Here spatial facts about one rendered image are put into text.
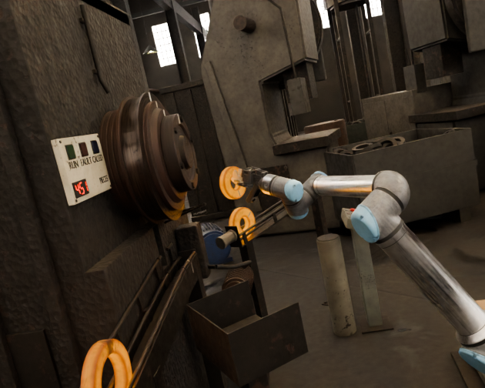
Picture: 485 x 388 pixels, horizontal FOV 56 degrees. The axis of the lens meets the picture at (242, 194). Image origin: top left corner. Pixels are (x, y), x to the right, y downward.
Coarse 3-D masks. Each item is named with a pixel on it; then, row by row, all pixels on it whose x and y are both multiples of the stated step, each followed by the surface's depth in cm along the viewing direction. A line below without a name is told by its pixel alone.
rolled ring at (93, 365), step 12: (96, 348) 100; (108, 348) 102; (120, 348) 108; (96, 360) 97; (120, 360) 108; (84, 372) 96; (96, 372) 96; (120, 372) 109; (84, 384) 95; (96, 384) 95; (120, 384) 108
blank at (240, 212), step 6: (234, 210) 215; (240, 210) 215; (246, 210) 218; (234, 216) 212; (240, 216) 215; (246, 216) 218; (252, 216) 220; (234, 222) 211; (246, 222) 220; (252, 222) 220; (240, 228) 214; (246, 228) 219; (252, 234) 220
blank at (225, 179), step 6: (228, 168) 212; (234, 168) 214; (222, 174) 210; (228, 174) 211; (222, 180) 209; (228, 180) 210; (222, 186) 209; (228, 186) 210; (240, 186) 216; (222, 192) 211; (228, 192) 210; (234, 192) 213; (240, 192) 216; (228, 198) 213; (234, 198) 213
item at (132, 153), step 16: (144, 96) 156; (128, 112) 150; (128, 128) 146; (128, 144) 145; (128, 160) 145; (144, 160) 144; (144, 176) 145; (144, 192) 148; (144, 208) 153; (160, 208) 152
